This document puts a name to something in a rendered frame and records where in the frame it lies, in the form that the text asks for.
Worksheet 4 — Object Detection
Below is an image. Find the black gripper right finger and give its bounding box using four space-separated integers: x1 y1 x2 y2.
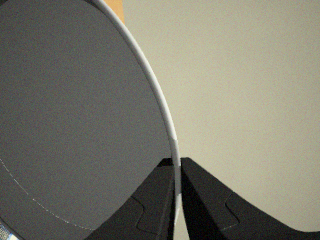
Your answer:
180 157 320 240

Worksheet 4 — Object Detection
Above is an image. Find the grey plate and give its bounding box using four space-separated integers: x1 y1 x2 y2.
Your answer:
0 0 181 240

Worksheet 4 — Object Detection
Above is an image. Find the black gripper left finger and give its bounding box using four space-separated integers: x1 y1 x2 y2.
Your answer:
84 158 175 240

